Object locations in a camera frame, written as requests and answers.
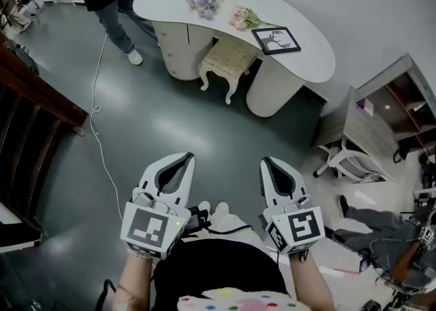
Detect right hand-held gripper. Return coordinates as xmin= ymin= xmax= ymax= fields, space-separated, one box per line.
xmin=260 ymin=156 xmax=326 ymax=256

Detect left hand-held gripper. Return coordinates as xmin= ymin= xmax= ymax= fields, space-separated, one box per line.
xmin=121 ymin=151 xmax=198 ymax=260

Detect cream cushioned stool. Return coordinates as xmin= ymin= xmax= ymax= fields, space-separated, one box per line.
xmin=198 ymin=38 xmax=259 ymax=106

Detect person's right forearm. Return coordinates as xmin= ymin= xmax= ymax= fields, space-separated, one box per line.
xmin=288 ymin=250 xmax=337 ymax=311

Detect person's left forearm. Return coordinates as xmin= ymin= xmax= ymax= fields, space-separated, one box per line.
xmin=111 ymin=250 xmax=158 ymax=311

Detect person's white trousers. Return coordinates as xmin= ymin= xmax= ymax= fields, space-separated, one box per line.
xmin=208 ymin=213 xmax=260 ymax=243

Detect white chair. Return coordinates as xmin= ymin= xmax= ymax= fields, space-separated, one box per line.
xmin=312 ymin=136 xmax=393 ymax=185

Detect grey wooden shelf desk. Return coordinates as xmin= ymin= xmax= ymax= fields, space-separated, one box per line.
xmin=309 ymin=53 xmax=436 ymax=187

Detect person's black shirt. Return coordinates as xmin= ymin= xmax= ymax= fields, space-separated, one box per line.
xmin=152 ymin=237 xmax=291 ymax=306

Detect small purple box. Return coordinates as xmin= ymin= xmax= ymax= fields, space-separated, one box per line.
xmin=356 ymin=99 xmax=375 ymax=115

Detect fuzzy white dotted pouch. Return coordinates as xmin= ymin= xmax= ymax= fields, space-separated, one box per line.
xmin=177 ymin=286 xmax=305 ymax=311

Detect white curved table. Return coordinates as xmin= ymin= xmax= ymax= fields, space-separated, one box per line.
xmin=131 ymin=0 xmax=337 ymax=119

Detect pink flower bunch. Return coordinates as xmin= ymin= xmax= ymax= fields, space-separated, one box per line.
xmin=228 ymin=5 xmax=283 ymax=31

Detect purple flower bunch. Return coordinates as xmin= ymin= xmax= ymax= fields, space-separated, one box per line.
xmin=185 ymin=0 xmax=236 ymax=21

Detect pile of clutter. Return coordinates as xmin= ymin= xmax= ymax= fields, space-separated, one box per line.
xmin=0 ymin=0 xmax=46 ymax=35

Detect black device with cable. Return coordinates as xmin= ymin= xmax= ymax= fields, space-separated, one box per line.
xmin=185 ymin=205 xmax=213 ymax=236

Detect white floor cable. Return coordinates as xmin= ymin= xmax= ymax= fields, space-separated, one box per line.
xmin=89 ymin=32 xmax=125 ymax=222

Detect black strap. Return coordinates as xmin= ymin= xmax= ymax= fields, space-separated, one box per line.
xmin=95 ymin=278 xmax=117 ymax=311

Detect black picture frame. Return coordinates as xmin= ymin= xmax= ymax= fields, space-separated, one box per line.
xmin=251 ymin=26 xmax=302 ymax=56

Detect dark wooden bed frame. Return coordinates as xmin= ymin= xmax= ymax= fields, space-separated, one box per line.
xmin=0 ymin=31 xmax=90 ymax=246

